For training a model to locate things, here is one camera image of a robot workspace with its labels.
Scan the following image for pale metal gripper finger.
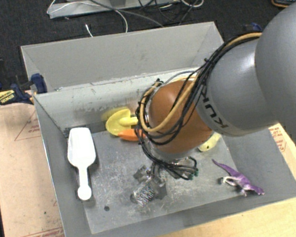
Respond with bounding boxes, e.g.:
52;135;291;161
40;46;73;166
132;164;151;182
127;175;166;208

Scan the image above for grey metal bin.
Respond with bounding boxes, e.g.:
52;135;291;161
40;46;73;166
20;2;296;237

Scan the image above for orange toy carrot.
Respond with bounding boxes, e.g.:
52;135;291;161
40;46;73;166
117;127;145;145

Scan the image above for pale yellow toy banana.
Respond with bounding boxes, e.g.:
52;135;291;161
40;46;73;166
195;130;224;154

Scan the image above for yellow toy mushroom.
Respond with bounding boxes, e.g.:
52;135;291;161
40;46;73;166
102;104;141;139

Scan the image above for white plastic scoop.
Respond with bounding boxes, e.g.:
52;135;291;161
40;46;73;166
62;125;104;203

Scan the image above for purple toy dinosaur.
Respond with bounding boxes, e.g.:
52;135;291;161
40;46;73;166
211;150;266;203

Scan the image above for brown cardboard board, red print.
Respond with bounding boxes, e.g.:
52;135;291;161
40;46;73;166
0;44;296;237

